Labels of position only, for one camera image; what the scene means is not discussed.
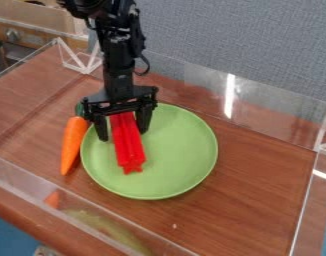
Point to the red plastic block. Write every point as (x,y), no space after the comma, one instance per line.
(129,147)

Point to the clear acrylic enclosure wall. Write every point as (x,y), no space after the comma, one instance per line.
(259,207)

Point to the wooden shelf with knob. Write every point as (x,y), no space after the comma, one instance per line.
(34,36)

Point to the orange toy carrot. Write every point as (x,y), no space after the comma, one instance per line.
(76,130)

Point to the green round plate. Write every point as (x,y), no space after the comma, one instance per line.
(181,149)

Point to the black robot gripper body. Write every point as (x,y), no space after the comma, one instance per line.
(121,96)

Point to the clear acrylic corner bracket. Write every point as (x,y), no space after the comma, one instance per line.
(84,62)

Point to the cardboard box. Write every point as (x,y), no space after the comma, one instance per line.
(42,13)

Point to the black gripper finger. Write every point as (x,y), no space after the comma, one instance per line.
(101,127)
(144,115)

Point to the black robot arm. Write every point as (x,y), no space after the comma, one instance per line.
(116,20)

